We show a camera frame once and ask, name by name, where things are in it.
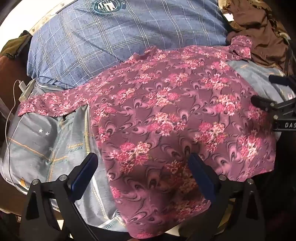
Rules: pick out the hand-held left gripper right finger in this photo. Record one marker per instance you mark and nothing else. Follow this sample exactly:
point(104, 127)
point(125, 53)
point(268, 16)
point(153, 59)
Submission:
point(198, 171)

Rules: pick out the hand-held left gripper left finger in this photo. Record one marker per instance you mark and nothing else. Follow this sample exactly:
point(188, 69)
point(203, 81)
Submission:
point(85, 171)

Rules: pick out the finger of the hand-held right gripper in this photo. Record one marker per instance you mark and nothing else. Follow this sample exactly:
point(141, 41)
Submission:
point(261, 101)
point(279, 80)

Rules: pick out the pink floral shirt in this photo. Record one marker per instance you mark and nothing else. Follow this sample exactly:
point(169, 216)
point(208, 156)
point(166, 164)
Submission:
point(161, 104)

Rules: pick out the brown cloth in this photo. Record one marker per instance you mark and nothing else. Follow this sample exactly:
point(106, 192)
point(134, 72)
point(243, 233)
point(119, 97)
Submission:
point(266, 39)

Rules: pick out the grey-blue bed sheet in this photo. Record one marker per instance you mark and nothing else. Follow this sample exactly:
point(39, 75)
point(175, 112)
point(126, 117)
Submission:
point(34, 143)

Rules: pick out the white charger adapter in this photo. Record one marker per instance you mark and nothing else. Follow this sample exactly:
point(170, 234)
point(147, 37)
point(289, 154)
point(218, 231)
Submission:
point(27, 90)

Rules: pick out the brown wooden headboard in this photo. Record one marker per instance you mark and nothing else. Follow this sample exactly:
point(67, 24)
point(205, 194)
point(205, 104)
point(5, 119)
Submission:
point(11, 69)

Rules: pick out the blue plaid pillow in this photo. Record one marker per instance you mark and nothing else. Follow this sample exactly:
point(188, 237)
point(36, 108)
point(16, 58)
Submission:
point(92, 41)

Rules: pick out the olive green cloth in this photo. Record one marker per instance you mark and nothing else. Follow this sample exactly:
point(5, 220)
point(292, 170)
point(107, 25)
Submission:
point(13, 46)

